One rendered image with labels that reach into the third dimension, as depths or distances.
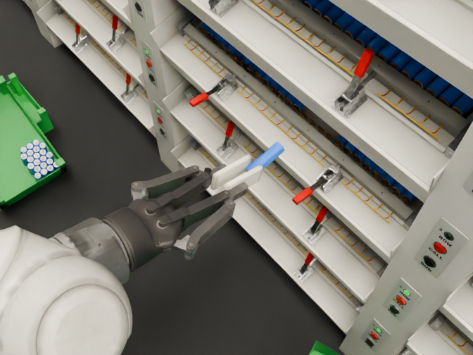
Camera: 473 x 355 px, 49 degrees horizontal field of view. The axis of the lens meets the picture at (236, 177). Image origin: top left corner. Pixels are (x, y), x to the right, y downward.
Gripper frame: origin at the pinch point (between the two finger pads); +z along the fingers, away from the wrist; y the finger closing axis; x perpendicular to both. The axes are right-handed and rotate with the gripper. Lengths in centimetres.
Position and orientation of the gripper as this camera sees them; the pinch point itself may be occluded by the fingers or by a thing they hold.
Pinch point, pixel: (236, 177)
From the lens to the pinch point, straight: 74.4
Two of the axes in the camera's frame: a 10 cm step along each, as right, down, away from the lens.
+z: 7.4, -4.2, 5.3
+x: -1.6, 6.6, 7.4
